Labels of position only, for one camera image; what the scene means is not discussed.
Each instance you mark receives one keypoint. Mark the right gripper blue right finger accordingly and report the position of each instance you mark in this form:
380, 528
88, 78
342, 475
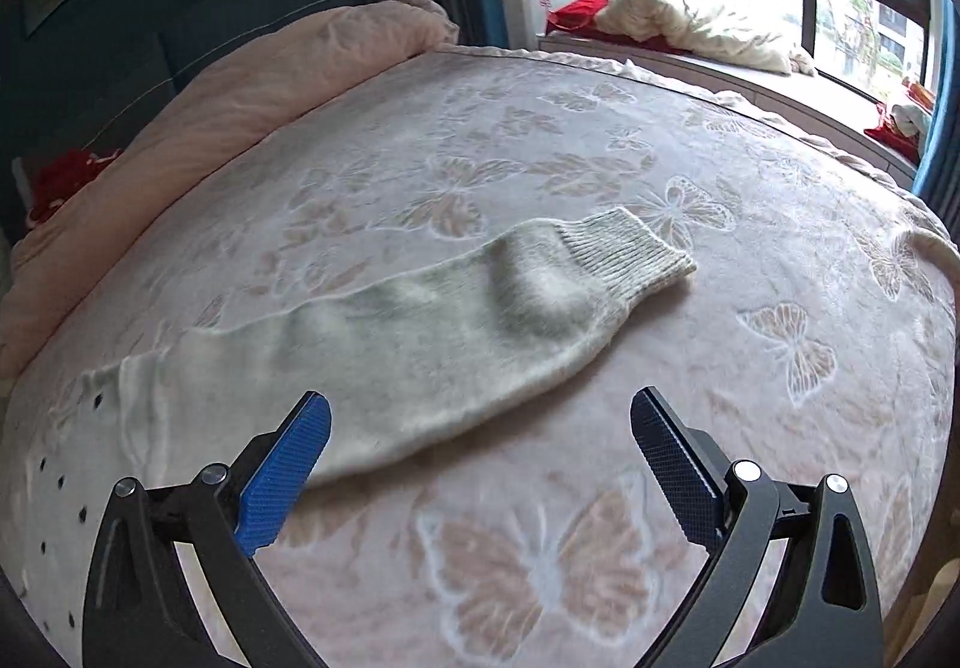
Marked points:
823, 609

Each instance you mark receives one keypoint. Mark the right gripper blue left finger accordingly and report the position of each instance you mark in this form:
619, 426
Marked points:
139, 610

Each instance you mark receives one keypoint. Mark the white knit sweater black hearts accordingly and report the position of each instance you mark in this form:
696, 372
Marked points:
405, 363

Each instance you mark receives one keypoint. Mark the pink butterfly pattern bed blanket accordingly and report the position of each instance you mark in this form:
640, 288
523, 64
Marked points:
814, 334

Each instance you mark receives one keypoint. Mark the blue curtain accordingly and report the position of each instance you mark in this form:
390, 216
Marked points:
937, 180

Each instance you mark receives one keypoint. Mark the red cloth on headboard side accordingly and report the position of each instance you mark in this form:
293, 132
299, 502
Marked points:
55, 182

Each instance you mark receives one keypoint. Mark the stuffed toy on window seat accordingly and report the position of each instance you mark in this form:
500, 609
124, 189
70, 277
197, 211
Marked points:
904, 120

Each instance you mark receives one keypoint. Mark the pink folded quilt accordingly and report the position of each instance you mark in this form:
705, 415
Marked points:
228, 108

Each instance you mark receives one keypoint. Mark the white blanket on window seat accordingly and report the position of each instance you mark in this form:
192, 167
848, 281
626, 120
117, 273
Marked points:
710, 29

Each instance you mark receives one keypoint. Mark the red cloth on window seat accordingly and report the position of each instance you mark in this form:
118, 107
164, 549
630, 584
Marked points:
578, 18

